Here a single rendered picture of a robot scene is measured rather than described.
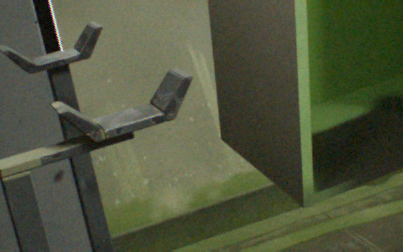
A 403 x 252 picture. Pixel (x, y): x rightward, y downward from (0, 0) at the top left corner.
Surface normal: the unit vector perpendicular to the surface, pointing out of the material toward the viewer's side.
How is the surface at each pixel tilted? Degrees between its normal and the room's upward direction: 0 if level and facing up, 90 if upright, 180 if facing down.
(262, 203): 90
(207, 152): 57
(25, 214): 90
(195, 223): 91
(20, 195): 90
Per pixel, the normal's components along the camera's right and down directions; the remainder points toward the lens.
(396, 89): -0.09, -0.86
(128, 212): 0.20, -0.30
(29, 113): 0.36, 0.24
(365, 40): 0.48, 0.40
